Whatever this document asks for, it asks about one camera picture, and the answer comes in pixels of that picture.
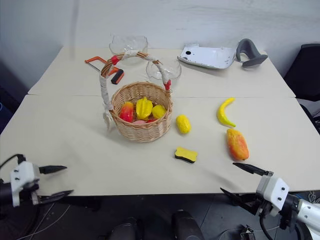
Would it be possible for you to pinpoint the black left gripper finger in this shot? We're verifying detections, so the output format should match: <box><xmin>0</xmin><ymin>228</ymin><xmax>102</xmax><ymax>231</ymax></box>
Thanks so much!
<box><xmin>37</xmin><ymin>189</ymin><xmax>75</xmax><ymax>206</ymax></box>
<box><xmin>39</xmin><ymin>164</ymin><xmax>68</xmax><ymax>175</ymax></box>

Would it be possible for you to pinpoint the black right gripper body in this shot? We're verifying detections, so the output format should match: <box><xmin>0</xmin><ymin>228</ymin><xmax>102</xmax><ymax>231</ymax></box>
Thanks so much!
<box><xmin>241</xmin><ymin>193</ymin><xmax>280</xmax><ymax>220</ymax></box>

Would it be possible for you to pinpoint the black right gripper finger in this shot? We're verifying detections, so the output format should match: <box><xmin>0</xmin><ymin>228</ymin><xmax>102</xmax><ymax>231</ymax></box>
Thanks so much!
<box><xmin>219</xmin><ymin>187</ymin><xmax>256</xmax><ymax>209</ymax></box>
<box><xmin>232</xmin><ymin>162</ymin><xmax>274</xmax><ymax>177</ymax></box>

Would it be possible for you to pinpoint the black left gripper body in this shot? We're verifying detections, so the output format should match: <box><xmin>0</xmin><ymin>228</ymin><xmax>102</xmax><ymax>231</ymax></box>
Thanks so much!
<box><xmin>18</xmin><ymin>183</ymin><xmax>42</xmax><ymax>206</ymax></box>

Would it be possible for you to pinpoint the orange toy papaya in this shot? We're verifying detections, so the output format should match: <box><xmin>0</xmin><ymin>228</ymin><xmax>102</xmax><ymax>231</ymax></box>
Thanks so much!
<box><xmin>226</xmin><ymin>128</ymin><xmax>250</xmax><ymax>162</ymax></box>

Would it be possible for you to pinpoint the yellow toy banana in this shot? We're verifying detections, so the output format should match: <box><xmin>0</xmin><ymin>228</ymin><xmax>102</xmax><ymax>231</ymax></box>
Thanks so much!
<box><xmin>216</xmin><ymin>97</ymin><xmax>237</xmax><ymax>128</ymax></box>

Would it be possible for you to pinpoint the yellow black sponge eraser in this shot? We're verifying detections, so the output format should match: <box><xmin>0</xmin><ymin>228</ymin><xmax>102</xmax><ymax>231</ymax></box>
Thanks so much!
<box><xmin>174</xmin><ymin>146</ymin><xmax>199</xmax><ymax>165</ymax></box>

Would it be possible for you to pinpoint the dark rounded shape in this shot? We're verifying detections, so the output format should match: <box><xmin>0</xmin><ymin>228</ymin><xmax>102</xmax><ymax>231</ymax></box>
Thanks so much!
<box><xmin>109</xmin><ymin>216</ymin><xmax>137</xmax><ymax>240</ymax></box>

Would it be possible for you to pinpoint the red yellow toy mango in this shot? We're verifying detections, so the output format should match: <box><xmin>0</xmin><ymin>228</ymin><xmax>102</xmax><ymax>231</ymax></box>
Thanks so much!
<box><xmin>119</xmin><ymin>101</ymin><xmax>136</xmax><ymax>123</ymax></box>

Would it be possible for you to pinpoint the yellow toy starfruit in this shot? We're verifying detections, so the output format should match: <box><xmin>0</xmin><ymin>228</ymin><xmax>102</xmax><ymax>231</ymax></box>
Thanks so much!
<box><xmin>135</xmin><ymin>96</ymin><xmax>154</xmax><ymax>121</ymax></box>

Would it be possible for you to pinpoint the grey curved plastic piece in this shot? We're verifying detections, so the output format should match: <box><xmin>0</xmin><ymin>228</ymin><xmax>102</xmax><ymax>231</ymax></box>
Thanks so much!
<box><xmin>236</xmin><ymin>38</ymin><xmax>269</xmax><ymax>69</ymax></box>

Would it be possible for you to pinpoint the small yellow toy lemon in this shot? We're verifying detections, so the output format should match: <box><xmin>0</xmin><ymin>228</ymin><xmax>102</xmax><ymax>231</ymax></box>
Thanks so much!
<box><xmin>151</xmin><ymin>104</ymin><xmax>167</xmax><ymax>120</ymax></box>

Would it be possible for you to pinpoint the black chair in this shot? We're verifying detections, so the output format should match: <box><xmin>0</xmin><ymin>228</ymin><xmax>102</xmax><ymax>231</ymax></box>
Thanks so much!
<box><xmin>283</xmin><ymin>43</ymin><xmax>320</xmax><ymax>102</ymax></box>

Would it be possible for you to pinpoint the white plastic shell panel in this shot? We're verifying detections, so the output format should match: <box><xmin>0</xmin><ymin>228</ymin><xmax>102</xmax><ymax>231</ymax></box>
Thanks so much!
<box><xmin>177</xmin><ymin>43</ymin><xmax>237</xmax><ymax>71</ymax></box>

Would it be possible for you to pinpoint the small clear glass bowl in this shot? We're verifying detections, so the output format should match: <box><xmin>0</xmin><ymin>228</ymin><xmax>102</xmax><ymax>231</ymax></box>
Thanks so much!
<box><xmin>146</xmin><ymin>59</ymin><xmax>182</xmax><ymax>82</ymax></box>

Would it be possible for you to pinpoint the large clear glass bowl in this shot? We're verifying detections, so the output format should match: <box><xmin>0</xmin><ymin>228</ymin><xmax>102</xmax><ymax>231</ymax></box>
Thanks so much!
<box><xmin>109</xmin><ymin>34</ymin><xmax>149</xmax><ymax>57</ymax></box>

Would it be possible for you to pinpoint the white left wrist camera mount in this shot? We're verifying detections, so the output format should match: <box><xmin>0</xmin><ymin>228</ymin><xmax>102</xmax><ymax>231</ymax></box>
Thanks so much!
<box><xmin>9</xmin><ymin>161</ymin><xmax>41</xmax><ymax>208</ymax></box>

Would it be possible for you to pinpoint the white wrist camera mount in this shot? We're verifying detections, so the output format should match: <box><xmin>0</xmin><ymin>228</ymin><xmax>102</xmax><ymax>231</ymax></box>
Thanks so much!
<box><xmin>255</xmin><ymin>174</ymin><xmax>291</xmax><ymax>217</ymax></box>
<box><xmin>9</xmin><ymin>161</ymin><xmax>41</xmax><ymax>208</ymax></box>

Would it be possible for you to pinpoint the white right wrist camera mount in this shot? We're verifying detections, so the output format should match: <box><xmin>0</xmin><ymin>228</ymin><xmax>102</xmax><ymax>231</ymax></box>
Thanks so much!
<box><xmin>255</xmin><ymin>174</ymin><xmax>291</xmax><ymax>217</ymax></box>

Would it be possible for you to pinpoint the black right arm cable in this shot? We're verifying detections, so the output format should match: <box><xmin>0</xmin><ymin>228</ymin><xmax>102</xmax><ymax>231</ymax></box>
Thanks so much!
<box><xmin>258</xmin><ymin>206</ymin><xmax>276</xmax><ymax>240</ymax></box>

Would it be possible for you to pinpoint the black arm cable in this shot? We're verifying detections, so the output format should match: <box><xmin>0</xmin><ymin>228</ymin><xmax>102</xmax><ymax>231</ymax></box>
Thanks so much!
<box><xmin>0</xmin><ymin>154</ymin><xmax>27</xmax><ymax>171</ymax></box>
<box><xmin>258</xmin><ymin>206</ymin><xmax>276</xmax><ymax>240</ymax></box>

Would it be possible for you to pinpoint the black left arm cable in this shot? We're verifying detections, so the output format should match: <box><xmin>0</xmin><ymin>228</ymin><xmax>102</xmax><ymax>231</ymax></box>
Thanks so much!
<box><xmin>0</xmin><ymin>154</ymin><xmax>27</xmax><ymax>171</ymax></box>

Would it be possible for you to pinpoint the wicker basket with wrapped handle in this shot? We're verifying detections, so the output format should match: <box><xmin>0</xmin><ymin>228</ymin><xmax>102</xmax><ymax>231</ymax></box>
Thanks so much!
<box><xmin>97</xmin><ymin>51</ymin><xmax>174</xmax><ymax>144</ymax></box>

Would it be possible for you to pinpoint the orange frame tool black block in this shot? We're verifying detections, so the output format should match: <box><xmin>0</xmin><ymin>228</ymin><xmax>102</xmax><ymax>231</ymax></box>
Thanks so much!
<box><xmin>84</xmin><ymin>56</ymin><xmax>125</xmax><ymax>86</ymax></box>

